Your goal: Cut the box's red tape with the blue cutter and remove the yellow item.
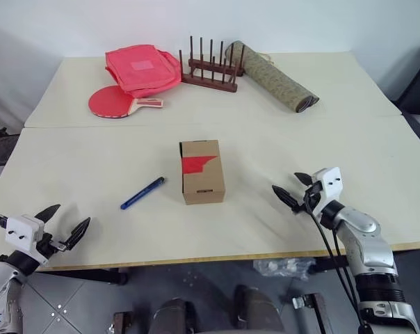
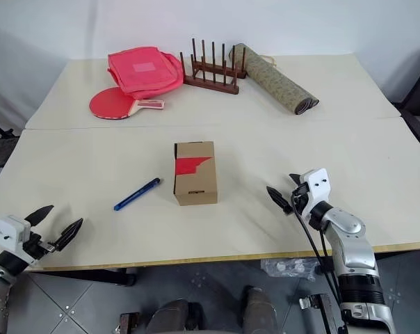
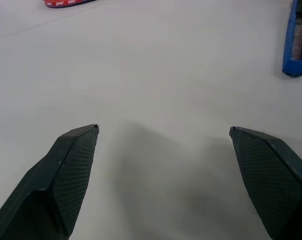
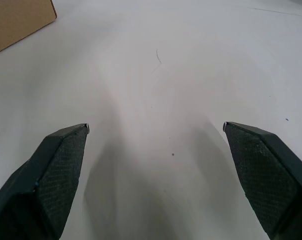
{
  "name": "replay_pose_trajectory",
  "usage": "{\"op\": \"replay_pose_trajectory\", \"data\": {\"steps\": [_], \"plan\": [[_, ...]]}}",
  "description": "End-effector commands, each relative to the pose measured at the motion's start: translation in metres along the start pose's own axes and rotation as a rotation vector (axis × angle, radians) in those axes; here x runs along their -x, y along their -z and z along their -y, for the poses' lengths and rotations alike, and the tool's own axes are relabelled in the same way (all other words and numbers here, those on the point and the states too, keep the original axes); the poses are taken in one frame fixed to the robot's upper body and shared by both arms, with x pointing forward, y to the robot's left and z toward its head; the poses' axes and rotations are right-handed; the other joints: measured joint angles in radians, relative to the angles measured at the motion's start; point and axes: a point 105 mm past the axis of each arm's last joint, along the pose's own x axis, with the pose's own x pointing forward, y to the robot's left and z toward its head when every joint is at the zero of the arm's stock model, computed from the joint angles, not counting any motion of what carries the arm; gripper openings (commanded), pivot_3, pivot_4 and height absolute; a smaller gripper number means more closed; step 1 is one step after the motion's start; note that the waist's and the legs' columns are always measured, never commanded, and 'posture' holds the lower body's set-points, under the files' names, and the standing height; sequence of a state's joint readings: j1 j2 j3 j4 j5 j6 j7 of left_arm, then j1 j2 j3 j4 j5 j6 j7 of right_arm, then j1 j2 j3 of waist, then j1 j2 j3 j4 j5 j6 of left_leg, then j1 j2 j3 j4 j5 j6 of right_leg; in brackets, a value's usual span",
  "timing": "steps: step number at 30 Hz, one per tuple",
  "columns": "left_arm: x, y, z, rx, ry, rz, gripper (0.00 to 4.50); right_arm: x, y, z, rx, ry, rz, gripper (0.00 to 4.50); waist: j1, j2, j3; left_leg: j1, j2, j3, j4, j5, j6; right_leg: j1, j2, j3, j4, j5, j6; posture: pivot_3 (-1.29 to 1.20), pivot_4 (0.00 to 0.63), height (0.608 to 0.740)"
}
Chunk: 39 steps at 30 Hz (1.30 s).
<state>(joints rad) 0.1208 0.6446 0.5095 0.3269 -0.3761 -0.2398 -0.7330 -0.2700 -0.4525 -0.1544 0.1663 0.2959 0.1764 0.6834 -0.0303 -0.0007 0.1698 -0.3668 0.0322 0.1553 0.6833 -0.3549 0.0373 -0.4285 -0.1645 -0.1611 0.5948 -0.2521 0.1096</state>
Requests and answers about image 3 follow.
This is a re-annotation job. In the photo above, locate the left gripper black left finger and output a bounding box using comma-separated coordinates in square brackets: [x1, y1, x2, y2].
[0, 123, 100, 240]

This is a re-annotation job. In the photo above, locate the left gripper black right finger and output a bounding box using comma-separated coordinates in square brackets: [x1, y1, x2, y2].
[229, 126, 302, 240]

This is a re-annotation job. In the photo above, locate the blue utility knife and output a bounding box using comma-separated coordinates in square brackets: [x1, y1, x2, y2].
[281, 0, 302, 78]

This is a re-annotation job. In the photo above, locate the red table tennis paddle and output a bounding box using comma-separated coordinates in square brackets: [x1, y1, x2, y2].
[44, 0, 98, 9]

